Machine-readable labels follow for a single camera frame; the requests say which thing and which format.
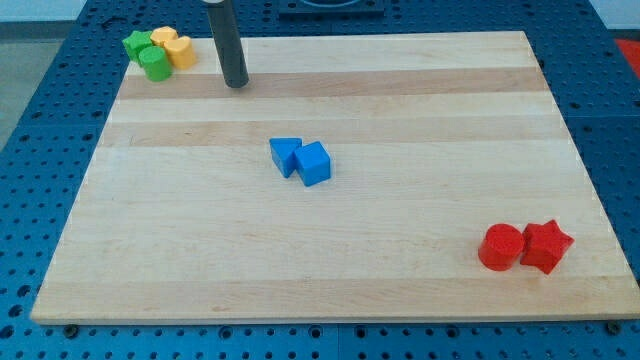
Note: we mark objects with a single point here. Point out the blue cube block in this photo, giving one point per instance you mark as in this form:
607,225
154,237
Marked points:
313,163

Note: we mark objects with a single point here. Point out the blue triangle block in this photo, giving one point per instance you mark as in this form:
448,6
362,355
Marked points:
283,154

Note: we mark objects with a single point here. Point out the light wooden board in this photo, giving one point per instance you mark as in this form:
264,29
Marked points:
183,218

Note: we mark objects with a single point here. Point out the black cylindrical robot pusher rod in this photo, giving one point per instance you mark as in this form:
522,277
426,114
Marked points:
224,27

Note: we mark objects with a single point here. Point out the yellow heart block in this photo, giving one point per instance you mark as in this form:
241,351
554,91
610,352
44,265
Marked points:
180,52

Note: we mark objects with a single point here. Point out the red cylinder block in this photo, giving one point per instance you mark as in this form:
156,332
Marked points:
501,247

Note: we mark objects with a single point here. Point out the green cylinder block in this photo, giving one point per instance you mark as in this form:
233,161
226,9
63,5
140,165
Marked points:
155,63

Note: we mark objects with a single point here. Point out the yellow hexagon block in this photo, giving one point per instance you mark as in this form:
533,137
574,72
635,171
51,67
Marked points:
159,36

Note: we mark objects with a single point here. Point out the green star block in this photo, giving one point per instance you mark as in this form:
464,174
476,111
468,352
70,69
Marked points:
135,43

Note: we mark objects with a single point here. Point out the red star block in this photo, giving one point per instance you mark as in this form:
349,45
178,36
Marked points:
545,245

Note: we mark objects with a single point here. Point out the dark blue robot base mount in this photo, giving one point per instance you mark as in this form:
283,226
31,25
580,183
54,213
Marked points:
297,8

